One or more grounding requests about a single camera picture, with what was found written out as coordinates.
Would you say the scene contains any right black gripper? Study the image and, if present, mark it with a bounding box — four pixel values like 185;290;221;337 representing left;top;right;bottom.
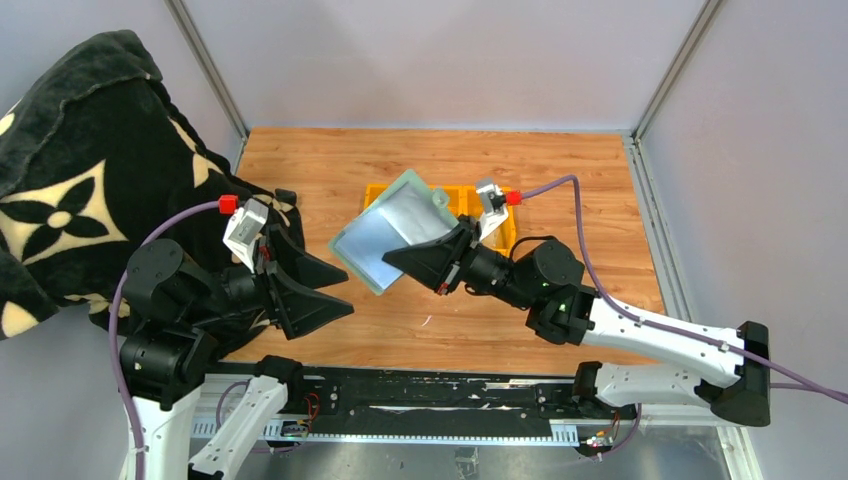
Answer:
383;215;537;312

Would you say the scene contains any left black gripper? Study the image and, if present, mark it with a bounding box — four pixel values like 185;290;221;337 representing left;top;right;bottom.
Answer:
185;220;355;332

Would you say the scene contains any mint green card holder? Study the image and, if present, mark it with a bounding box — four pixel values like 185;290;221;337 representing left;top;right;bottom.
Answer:
329;169;458;296

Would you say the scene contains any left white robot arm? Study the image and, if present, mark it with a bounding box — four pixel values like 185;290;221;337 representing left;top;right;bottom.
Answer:
117;226;353;479

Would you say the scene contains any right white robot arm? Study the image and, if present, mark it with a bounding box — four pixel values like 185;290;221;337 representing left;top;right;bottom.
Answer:
382;216;771;427

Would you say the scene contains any yellow three-compartment bin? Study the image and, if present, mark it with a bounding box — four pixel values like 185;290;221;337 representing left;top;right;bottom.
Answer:
359;184;517;260

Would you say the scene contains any black floral blanket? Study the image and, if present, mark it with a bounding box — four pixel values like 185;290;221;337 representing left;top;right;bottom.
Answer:
1;30;304;339

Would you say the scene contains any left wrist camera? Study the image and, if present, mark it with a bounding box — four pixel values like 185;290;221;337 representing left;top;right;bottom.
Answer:
222;199;269;273

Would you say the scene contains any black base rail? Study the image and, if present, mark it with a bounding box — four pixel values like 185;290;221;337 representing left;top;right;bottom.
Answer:
225;360;641;442

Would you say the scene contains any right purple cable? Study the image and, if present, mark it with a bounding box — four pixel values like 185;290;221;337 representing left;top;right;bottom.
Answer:
504;174;848;405

